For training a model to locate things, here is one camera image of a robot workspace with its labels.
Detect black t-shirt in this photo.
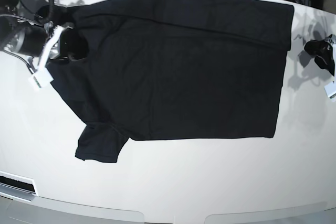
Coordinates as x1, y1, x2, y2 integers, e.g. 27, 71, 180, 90
47, 0, 295, 163

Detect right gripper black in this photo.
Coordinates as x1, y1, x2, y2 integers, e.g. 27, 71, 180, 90
18, 22, 89, 61

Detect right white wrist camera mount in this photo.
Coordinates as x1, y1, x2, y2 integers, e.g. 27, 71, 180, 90
28, 23, 74, 91

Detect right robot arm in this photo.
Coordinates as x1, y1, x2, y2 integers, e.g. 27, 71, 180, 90
1, 0, 89, 64

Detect white slotted table fixture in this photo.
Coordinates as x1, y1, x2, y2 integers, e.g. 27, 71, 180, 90
1, 171, 39, 196

